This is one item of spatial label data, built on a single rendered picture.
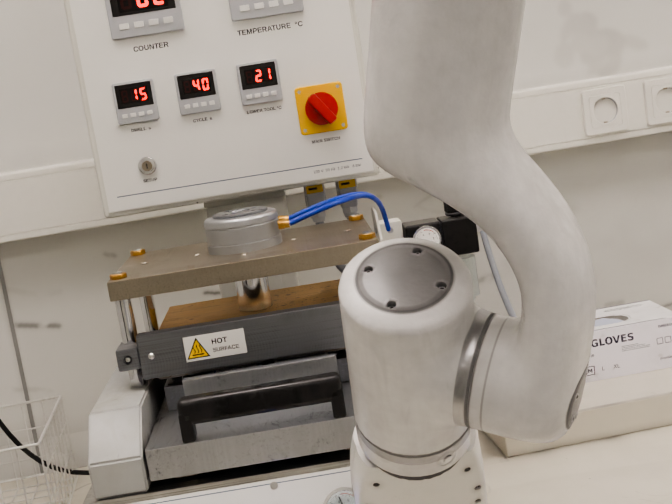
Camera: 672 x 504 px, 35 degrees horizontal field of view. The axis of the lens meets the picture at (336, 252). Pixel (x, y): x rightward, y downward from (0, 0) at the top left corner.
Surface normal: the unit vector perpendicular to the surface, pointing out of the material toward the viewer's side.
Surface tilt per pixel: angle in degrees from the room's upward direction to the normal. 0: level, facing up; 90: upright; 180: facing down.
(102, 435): 41
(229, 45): 90
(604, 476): 0
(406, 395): 122
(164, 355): 90
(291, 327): 90
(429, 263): 34
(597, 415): 90
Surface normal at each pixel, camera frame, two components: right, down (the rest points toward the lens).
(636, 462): -0.15, -0.98
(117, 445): -0.08, -0.64
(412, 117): -0.42, 0.35
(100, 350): 0.13, 0.14
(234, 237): -0.09, 0.18
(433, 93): -0.15, 0.37
